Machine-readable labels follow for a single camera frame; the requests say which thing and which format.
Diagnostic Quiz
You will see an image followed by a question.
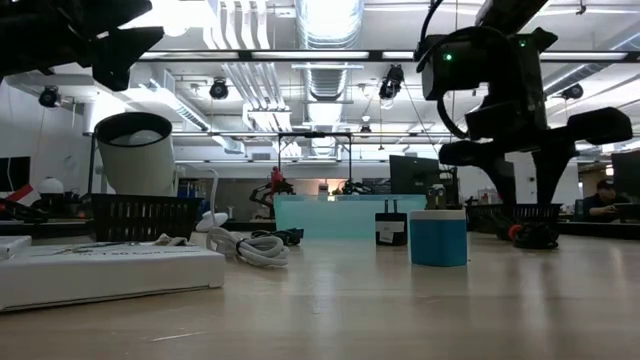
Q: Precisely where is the blue and white cylinder box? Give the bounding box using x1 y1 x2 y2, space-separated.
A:
408 209 469 267

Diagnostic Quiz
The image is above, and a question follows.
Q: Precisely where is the silver ventilation duct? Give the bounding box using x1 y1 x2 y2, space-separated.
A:
294 0 366 101

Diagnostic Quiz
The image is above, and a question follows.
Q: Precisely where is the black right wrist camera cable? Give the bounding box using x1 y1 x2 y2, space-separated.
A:
418 0 470 140

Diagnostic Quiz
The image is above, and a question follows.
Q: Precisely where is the person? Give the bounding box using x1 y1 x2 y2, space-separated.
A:
582 178 632 224

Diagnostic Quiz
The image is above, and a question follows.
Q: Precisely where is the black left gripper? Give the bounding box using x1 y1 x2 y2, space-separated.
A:
0 0 165 92

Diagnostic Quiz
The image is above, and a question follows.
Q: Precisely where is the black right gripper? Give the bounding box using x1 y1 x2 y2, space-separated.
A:
439 97 634 205

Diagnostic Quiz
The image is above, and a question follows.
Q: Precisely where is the black wall charger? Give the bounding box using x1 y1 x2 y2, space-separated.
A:
374 198 409 247

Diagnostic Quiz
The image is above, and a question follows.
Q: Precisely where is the black computer monitor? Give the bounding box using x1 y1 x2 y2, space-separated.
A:
610 149 640 224
0 156 31 194
388 154 459 209

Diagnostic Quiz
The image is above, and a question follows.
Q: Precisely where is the black mesh basket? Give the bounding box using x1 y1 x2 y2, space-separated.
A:
464 202 564 234
91 193 205 243

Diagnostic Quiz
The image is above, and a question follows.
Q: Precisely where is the white dome object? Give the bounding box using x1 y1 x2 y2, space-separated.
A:
37 176 65 197

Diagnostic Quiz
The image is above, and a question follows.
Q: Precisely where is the small white flat box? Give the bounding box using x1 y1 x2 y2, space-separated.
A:
0 234 34 260

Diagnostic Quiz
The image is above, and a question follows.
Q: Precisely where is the large white box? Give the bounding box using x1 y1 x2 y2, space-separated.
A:
0 242 226 312

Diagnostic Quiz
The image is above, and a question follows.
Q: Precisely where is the red and black background robot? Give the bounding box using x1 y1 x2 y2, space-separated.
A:
249 166 297 219

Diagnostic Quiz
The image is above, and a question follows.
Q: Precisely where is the black cable with red band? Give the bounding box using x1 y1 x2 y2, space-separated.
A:
507 221 560 250

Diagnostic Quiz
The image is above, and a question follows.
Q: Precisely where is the white cable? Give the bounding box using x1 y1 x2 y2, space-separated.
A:
205 227 291 268

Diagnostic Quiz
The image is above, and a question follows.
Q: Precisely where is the small device with two lenses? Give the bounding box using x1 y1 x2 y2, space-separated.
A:
426 183 448 211

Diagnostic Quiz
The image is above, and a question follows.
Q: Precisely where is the black aluminium rig frame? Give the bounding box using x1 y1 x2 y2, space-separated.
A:
84 130 99 197

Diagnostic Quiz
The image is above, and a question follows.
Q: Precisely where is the teal translucent plastic bin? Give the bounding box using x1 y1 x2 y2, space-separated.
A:
273 193 429 240

